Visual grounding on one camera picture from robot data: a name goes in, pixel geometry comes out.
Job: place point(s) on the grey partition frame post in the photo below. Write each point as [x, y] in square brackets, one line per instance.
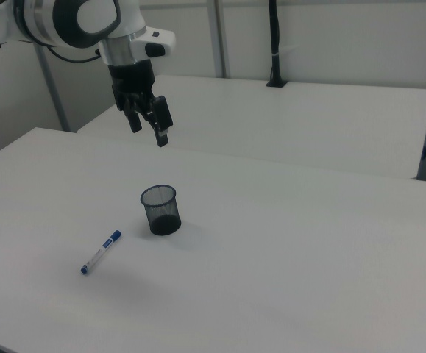
[52, 92]
[218, 40]

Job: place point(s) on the white side table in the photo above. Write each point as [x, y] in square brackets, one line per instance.
[271, 121]

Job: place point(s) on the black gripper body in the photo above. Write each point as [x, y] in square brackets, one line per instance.
[131, 82]

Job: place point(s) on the black camera pole with foot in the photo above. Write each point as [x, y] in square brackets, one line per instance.
[276, 36]

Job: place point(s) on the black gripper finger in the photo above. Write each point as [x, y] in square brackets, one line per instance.
[134, 122]
[162, 114]

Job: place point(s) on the blue and white marker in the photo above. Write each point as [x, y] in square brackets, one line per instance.
[100, 253]

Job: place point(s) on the black mesh pen cup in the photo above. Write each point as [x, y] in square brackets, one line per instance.
[165, 225]

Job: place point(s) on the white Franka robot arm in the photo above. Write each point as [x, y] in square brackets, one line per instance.
[87, 22]

